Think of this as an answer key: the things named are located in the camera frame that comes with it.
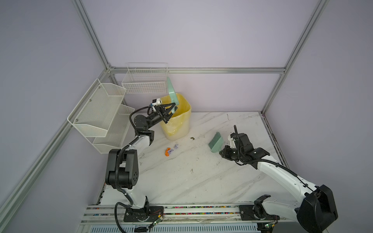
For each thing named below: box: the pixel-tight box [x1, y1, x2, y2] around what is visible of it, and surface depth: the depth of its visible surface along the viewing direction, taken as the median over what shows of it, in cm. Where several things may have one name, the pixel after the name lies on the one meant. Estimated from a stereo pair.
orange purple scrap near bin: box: [164, 147, 174, 157], surface depth 97 cm
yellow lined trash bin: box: [159, 93, 191, 142], surface depth 92 cm
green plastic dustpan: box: [167, 76, 180, 114], surface depth 75 cm
